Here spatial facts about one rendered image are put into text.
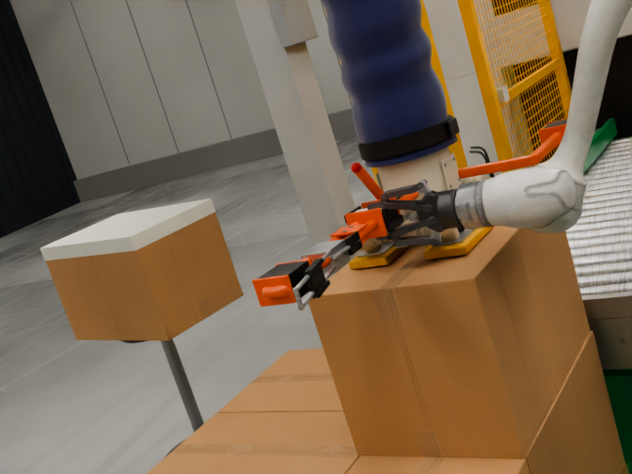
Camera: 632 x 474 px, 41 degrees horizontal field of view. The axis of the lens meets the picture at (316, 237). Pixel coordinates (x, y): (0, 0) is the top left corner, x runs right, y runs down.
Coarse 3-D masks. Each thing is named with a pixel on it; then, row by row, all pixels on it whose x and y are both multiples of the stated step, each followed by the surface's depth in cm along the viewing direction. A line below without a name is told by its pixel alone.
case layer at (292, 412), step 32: (288, 352) 272; (320, 352) 263; (256, 384) 254; (288, 384) 246; (320, 384) 239; (576, 384) 202; (224, 416) 238; (256, 416) 231; (288, 416) 225; (320, 416) 219; (576, 416) 199; (608, 416) 220; (192, 448) 224; (224, 448) 218; (256, 448) 212; (288, 448) 207; (320, 448) 202; (352, 448) 197; (544, 448) 179; (576, 448) 196; (608, 448) 216
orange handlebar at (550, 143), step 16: (544, 144) 191; (512, 160) 185; (528, 160) 183; (464, 176) 192; (416, 192) 185; (352, 224) 170; (368, 224) 167; (336, 240) 163; (272, 288) 141; (288, 288) 141
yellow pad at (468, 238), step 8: (464, 232) 184; (472, 232) 183; (480, 232) 183; (456, 240) 179; (464, 240) 179; (472, 240) 179; (480, 240) 183; (432, 248) 181; (440, 248) 179; (448, 248) 177; (456, 248) 176; (464, 248) 175; (424, 256) 181; (432, 256) 180; (440, 256) 179; (448, 256) 178
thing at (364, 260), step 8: (384, 248) 191; (392, 248) 190; (400, 248) 192; (360, 256) 192; (368, 256) 191; (376, 256) 188; (384, 256) 186; (392, 256) 188; (352, 264) 191; (360, 264) 189; (368, 264) 188; (376, 264) 187; (384, 264) 186
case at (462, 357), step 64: (512, 256) 179; (320, 320) 184; (384, 320) 175; (448, 320) 168; (512, 320) 174; (576, 320) 209; (384, 384) 181; (448, 384) 173; (512, 384) 170; (384, 448) 187; (448, 448) 179; (512, 448) 171
